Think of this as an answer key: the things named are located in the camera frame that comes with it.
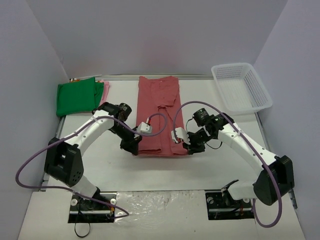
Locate red t shirt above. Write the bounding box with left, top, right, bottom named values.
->
left=136, top=76, right=187, bottom=157

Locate green folded t shirt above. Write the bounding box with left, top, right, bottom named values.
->
left=56, top=77, right=104, bottom=117

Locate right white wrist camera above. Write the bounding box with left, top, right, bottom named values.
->
left=171, top=127, right=190, bottom=145

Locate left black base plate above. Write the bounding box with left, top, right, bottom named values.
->
left=67, top=194, right=115, bottom=224

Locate thin black cable loop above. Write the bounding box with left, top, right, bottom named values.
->
left=74, top=221, right=92, bottom=239

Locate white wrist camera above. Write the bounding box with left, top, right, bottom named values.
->
left=136, top=122, right=153, bottom=137
left=171, top=127, right=190, bottom=145

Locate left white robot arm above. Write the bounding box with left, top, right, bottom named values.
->
left=44, top=102, right=142, bottom=209

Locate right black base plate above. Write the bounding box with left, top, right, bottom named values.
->
left=205, top=190, right=255, bottom=221

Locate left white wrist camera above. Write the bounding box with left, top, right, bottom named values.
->
left=136, top=122, right=153, bottom=137

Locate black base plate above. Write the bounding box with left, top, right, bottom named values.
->
left=205, top=190, right=255, bottom=221
left=67, top=194, right=115, bottom=224

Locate pink folded t shirt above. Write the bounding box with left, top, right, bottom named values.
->
left=97, top=80, right=110, bottom=105

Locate white plastic basket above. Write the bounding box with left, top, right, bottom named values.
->
left=211, top=62, right=273, bottom=115

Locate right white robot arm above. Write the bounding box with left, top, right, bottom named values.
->
left=183, top=108, right=295, bottom=207

